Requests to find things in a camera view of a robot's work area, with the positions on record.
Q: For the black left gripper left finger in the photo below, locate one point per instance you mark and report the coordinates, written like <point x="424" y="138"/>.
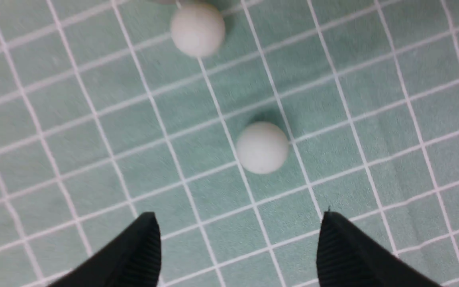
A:
<point x="132" y="259"/>

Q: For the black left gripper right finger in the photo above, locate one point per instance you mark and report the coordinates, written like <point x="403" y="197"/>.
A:
<point x="348" y="257"/>

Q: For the white ping-pong ball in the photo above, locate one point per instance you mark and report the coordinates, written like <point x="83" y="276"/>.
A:
<point x="198" y="29"/>
<point x="262" y="148"/>

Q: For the green checkered tablecloth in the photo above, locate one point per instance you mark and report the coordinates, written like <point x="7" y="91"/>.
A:
<point x="102" y="118"/>

